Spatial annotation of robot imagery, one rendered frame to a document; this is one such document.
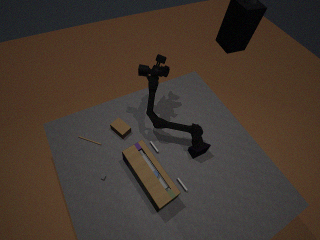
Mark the tan rectangular block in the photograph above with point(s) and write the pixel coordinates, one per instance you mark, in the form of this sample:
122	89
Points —
120	128

